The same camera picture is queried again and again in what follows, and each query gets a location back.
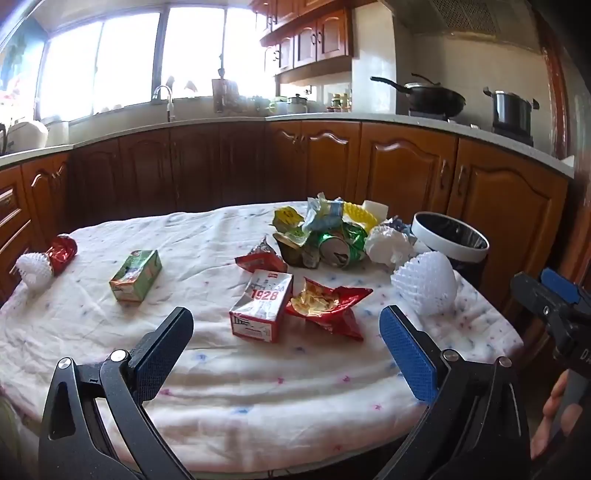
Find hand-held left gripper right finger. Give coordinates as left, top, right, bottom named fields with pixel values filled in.
left=374, top=305, right=532, bottom=480

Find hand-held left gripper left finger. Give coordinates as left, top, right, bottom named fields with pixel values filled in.
left=38, top=306, right=195, bottom=480

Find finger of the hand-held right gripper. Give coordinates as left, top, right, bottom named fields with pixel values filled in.
left=510, top=271, right=576, bottom=361
left=540, top=268, right=591, bottom=311

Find white trash bin black liner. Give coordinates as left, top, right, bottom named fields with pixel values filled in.
left=410, top=211, right=490, bottom=288

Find yellow foam net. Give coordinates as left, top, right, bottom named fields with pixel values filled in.
left=342, top=200, right=379, bottom=230

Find yellow snack packet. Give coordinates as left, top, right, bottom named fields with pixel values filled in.
left=271, top=206, right=306, bottom=232

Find person's right hand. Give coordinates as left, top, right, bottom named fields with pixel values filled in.
left=530, top=368, right=570, bottom=461

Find large white foam net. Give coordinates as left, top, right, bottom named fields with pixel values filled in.
left=390, top=251, right=459, bottom=317

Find white printed tablecloth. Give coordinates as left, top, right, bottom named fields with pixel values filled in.
left=0, top=199, right=525, bottom=468

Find green carton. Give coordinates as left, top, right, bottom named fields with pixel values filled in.
left=109, top=250, right=163, bottom=303

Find red open chip bag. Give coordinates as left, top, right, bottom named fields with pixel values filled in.
left=285, top=277, right=374, bottom=341

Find red and white carton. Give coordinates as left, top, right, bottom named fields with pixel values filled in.
left=229, top=269, right=294, bottom=343

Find white foam block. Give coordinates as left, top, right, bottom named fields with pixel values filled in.
left=361, top=199, right=392, bottom=223

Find red crumpled bag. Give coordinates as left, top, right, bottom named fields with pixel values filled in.
left=46, top=234, right=78, bottom=277

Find red foil wrapper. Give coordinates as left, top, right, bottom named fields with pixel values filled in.
left=235, top=236, right=288, bottom=274

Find small white foam net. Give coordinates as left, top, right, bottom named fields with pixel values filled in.
left=16, top=251, right=54, bottom=292

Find blue and white wrapper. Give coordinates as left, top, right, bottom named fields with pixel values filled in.
left=302, top=194, right=345, bottom=232

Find steel cooking pot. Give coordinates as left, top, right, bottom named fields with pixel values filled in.
left=483, top=87, right=540, bottom=134

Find gas stove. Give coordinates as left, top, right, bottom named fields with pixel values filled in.
left=409, top=110, right=534, bottom=146

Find wooden base cabinets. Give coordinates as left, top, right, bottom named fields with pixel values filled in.
left=0, top=117, right=570, bottom=319

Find black wok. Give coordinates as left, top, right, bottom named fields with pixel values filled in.
left=370, top=73, right=467, bottom=118

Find speckled kitchen countertop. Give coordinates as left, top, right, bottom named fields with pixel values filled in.
left=0, top=111, right=575, bottom=178

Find chrome faucet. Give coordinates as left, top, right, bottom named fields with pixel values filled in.
left=152, top=85, right=176, bottom=123

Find white rice cooker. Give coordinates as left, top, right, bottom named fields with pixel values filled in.
left=0, top=119, right=49, bottom=154

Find utensil holder rack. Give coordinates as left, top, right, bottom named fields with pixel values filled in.
left=211, top=69, right=241, bottom=114

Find range hood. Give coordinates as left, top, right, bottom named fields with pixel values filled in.
left=392, top=0, right=536, bottom=35

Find kitchen window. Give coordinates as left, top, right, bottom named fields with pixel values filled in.
left=34, top=4, right=278, bottom=121

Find wooden wall cabinets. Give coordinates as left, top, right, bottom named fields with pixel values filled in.
left=249, top=0, right=356, bottom=86

